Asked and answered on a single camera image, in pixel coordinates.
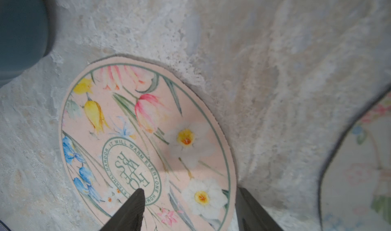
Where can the pink tulip flower coaster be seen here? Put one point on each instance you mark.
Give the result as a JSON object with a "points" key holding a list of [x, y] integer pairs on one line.
{"points": [[129, 125]]}

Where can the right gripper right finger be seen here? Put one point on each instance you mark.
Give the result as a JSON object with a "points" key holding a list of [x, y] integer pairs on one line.
{"points": [[251, 215]]}

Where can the teal plastic storage box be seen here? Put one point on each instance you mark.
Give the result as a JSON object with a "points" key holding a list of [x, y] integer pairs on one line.
{"points": [[24, 36]]}

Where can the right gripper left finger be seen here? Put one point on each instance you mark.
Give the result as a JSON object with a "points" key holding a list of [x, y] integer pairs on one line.
{"points": [[130, 216]]}

